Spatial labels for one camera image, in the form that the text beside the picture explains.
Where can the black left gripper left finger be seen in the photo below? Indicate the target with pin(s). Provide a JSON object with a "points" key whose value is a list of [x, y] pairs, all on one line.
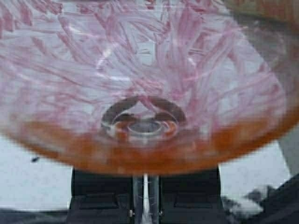
{"points": [[100, 199]]}

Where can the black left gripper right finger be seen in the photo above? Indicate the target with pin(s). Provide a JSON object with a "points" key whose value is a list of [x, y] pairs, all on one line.
{"points": [[192, 198]]}

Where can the wine glass with pink filling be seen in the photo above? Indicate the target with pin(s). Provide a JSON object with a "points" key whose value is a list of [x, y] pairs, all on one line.
{"points": [[148, 88]]}

